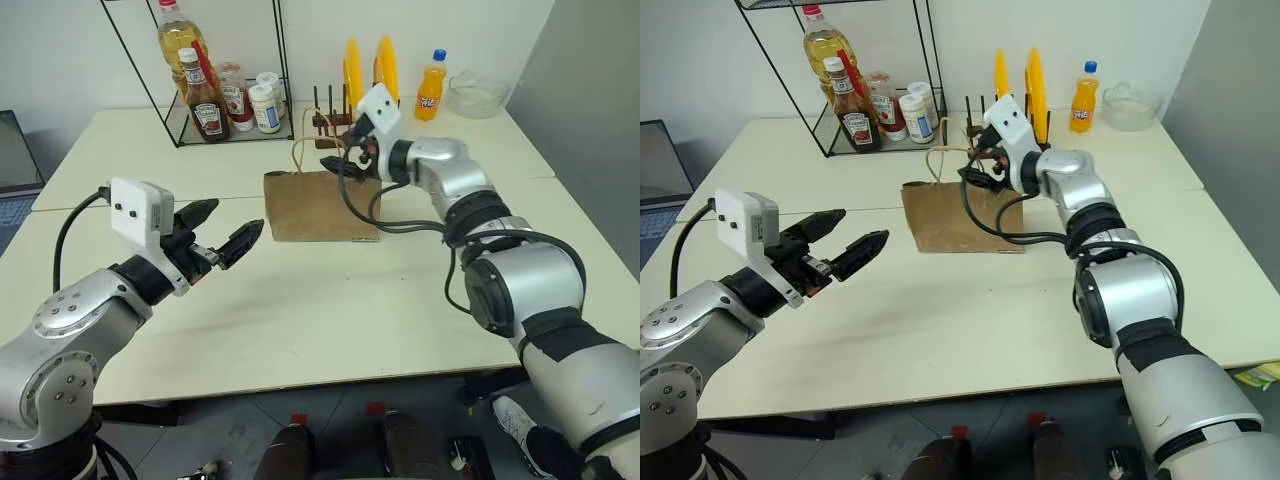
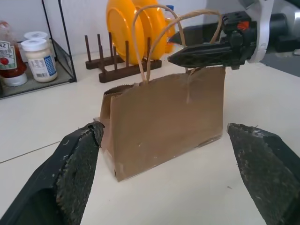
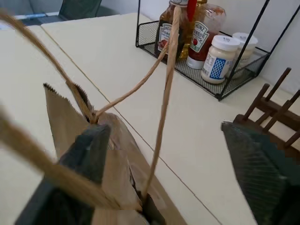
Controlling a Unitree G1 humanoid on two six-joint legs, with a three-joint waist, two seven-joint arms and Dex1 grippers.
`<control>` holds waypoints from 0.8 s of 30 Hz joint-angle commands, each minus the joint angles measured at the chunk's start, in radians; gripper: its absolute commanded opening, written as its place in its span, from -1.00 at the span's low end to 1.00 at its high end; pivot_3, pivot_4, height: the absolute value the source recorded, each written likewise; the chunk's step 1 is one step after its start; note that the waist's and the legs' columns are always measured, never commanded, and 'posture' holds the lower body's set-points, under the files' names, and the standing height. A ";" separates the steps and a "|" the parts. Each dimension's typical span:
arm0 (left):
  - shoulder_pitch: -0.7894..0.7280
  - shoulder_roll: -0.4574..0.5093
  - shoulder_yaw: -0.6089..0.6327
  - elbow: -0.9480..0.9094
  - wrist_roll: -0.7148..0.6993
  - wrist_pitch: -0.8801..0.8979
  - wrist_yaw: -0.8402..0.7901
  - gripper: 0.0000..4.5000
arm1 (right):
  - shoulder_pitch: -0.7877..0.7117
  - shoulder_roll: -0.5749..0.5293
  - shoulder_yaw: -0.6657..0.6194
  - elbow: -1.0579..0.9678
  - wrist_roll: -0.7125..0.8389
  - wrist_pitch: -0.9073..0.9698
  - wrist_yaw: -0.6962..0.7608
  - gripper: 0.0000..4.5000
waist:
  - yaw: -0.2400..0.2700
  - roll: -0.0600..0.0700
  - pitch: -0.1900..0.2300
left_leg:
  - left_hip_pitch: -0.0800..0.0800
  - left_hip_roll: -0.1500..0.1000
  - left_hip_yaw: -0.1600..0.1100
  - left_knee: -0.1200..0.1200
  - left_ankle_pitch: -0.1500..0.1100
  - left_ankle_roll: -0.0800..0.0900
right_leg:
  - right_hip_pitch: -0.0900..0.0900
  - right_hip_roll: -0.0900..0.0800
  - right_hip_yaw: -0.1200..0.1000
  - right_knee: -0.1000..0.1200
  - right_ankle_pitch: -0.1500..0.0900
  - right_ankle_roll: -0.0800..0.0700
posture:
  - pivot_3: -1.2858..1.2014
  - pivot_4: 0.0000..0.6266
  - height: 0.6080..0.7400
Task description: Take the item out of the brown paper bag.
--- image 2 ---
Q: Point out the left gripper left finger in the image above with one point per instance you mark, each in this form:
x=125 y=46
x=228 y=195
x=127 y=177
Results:
x=70 y=168

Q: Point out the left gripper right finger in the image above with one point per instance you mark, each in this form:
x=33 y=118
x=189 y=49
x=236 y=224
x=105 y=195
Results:
x=264 y=168

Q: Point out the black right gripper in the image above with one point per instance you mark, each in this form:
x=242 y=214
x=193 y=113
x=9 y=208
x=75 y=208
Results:
x=246 y=39

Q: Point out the orange plate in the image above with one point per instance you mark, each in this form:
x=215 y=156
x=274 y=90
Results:
x=122 y=30
x=154 y=28

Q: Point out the grey mat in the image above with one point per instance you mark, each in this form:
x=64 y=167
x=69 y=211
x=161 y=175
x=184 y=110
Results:
x=281 y=63

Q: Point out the dark wooden plate rack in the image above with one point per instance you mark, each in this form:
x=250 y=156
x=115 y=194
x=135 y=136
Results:
x=117 y=72

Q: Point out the white mayonnaise jar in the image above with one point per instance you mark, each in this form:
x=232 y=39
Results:
x=35 y=35
x=41 y=63

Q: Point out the red ketchup bottle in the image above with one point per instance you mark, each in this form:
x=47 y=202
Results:
x=9 y=61

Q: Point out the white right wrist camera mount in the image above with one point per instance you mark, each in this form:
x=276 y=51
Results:
x=263 y=23

